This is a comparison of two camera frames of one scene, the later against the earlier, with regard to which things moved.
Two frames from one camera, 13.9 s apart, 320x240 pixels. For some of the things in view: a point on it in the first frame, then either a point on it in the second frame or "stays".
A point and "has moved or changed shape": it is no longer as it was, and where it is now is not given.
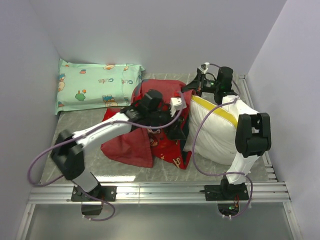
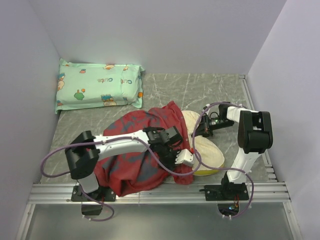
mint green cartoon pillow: x=92 y=85 stays
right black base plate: x=237 y=191 stays
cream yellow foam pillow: x=216 y=136 has moved or changed shape
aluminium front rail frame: x=260 y=192 stays
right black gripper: x=193 y=85 → x=202 y=130
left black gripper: x=175 y=132 → x=171 y=163
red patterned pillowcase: x=141 y=146 → x=128 y=173
